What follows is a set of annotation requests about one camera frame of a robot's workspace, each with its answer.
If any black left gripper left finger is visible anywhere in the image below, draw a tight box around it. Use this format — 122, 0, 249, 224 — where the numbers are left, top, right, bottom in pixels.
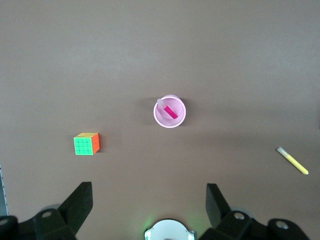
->
0, 181, 94, 240

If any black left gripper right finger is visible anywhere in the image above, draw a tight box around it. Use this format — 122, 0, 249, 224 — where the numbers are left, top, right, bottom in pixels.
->
199, 183, 311, 240

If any pink marker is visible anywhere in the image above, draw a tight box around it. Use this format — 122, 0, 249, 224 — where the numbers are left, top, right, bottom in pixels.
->
156, 98, 179, 120

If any multicolour puzzle cube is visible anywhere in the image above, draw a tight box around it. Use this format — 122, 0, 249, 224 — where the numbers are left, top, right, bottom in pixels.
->
73, 132, 100, 156

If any yellow marker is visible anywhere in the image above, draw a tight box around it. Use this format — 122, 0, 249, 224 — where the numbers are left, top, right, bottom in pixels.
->
276, 146, 310, 175

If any pink mesh cup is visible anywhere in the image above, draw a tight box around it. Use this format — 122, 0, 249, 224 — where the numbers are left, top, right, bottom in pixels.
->
152, 94, 187, 130

